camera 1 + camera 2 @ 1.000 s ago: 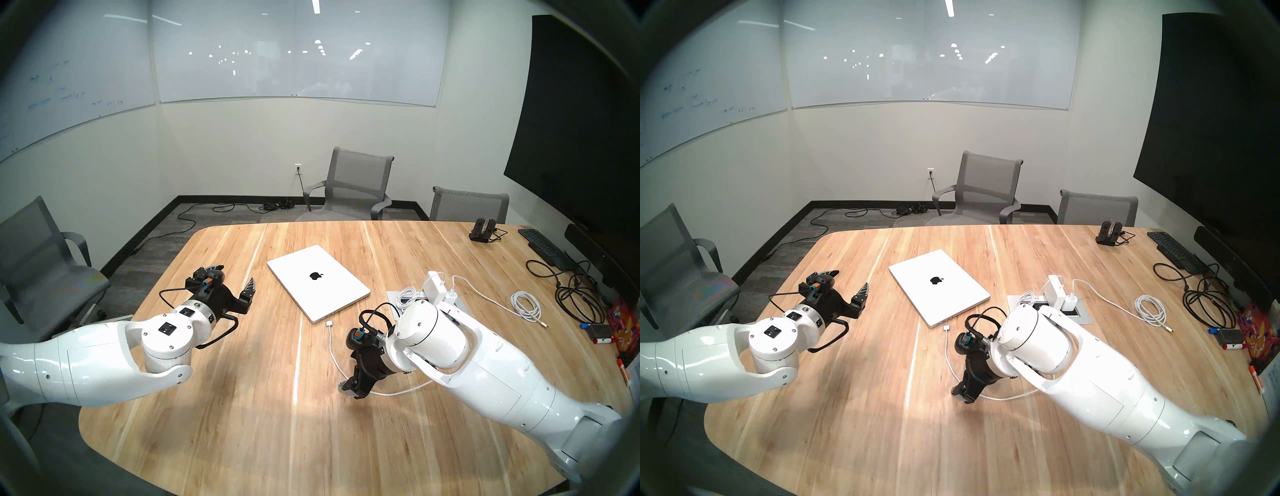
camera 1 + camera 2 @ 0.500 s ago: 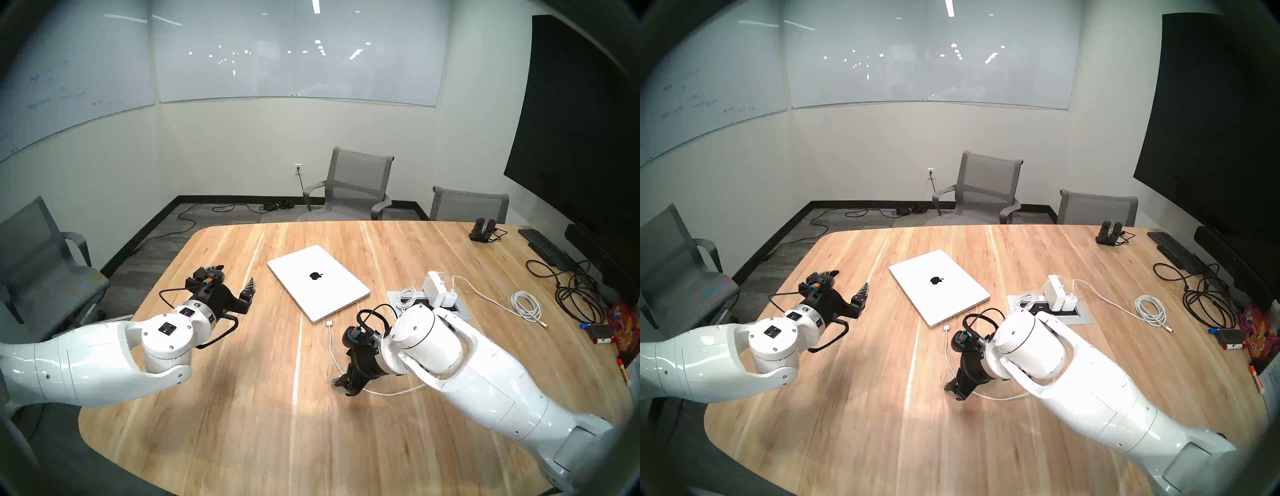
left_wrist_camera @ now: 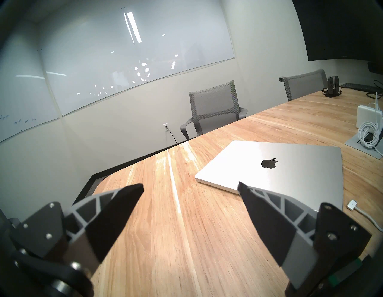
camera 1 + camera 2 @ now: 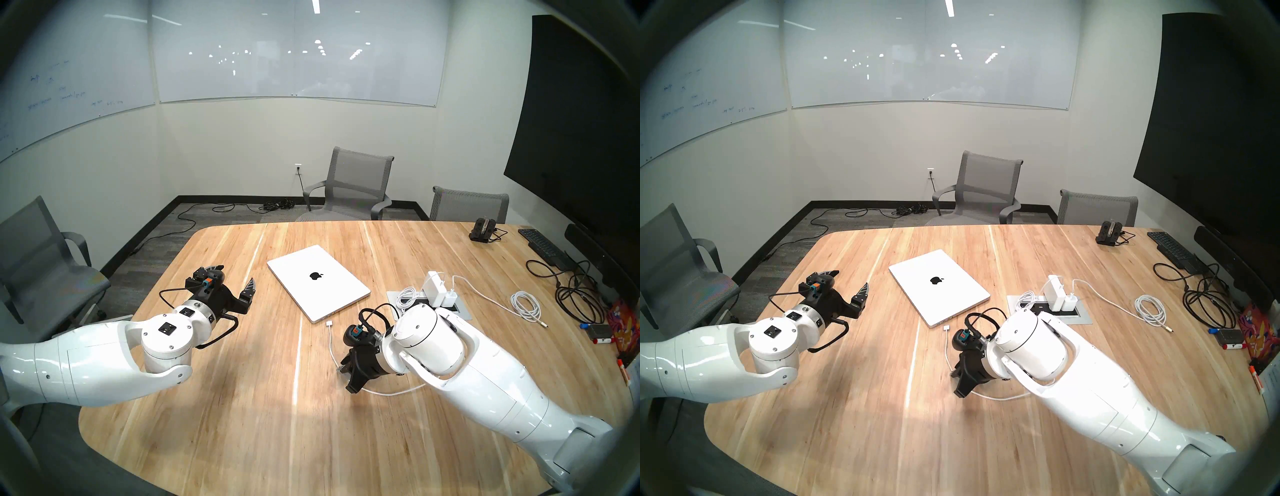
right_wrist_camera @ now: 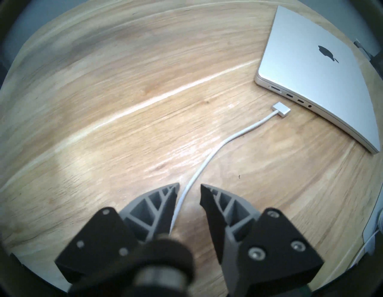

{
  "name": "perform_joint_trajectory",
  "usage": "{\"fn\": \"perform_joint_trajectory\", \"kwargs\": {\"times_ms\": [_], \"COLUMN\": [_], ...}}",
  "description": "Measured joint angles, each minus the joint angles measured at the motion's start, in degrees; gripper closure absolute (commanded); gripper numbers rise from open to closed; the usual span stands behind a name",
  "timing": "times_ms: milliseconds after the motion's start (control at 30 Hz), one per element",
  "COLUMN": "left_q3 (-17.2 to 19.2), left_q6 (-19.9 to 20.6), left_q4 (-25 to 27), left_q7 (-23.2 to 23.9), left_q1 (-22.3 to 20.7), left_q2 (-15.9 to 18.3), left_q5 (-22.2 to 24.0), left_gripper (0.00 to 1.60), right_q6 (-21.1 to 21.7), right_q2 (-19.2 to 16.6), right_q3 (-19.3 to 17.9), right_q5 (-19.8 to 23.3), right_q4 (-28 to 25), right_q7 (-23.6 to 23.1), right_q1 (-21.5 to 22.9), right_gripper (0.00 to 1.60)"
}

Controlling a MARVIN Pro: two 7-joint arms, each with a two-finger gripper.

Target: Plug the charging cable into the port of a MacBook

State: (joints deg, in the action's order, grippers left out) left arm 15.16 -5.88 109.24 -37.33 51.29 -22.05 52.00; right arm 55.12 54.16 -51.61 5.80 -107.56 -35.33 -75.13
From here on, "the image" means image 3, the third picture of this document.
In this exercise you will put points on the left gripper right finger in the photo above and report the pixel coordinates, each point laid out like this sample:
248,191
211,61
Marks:
269,227

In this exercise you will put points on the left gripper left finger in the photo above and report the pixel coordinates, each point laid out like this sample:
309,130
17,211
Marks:
98,227

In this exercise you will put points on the silver closed MacBook laptop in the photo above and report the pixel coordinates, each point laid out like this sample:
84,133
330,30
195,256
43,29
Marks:
299,176

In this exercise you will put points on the black controller charging dock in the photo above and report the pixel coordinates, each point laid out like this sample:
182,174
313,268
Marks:
332,85

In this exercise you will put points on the grey tabletop power outlet plate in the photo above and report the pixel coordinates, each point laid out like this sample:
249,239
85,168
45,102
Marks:
354,143

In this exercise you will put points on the grey mesh office chair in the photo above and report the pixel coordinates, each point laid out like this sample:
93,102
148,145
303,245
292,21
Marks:
305,83
214,101

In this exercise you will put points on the white square power adapter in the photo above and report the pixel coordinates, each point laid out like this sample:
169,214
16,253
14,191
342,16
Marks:
366,115

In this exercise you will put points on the glass whiteboard with blue writing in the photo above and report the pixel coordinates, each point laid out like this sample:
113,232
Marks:
24,89

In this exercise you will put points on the black keyboard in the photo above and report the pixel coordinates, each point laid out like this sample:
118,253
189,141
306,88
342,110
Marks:
359,87

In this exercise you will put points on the wide blank glass whiteboard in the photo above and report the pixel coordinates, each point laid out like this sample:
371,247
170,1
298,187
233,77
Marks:
119,60

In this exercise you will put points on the large black wall screen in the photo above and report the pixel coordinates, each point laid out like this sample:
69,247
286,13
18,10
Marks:
338,30

